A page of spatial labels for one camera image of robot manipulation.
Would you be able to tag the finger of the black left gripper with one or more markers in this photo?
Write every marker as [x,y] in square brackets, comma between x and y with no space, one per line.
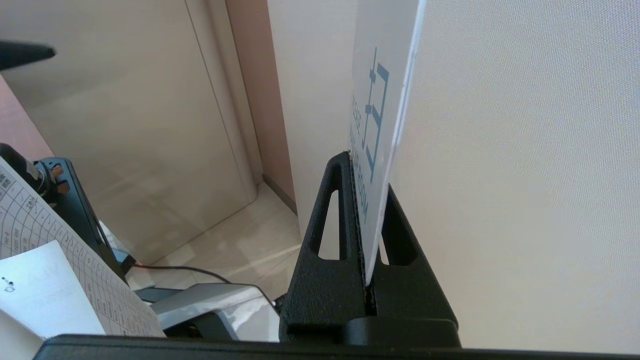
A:
[25,54]

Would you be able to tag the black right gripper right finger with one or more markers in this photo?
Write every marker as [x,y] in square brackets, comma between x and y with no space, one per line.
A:
[405,295]

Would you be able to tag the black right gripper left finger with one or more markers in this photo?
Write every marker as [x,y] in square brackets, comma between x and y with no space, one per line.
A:
[325,295]

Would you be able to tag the white door hanger sign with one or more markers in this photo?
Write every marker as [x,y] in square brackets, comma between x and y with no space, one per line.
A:
[380,50]

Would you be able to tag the grey robot base cover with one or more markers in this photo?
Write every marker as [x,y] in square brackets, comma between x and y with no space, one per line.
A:
[210,300]

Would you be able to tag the cream white door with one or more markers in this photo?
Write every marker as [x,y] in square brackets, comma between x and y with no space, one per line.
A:
[525,175]

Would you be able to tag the printed table paper sheet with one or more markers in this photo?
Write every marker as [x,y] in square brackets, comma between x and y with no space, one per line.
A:
[100,295]

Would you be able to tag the plain white paper sheet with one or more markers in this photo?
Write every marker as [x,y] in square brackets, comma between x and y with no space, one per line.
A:
[45,295]

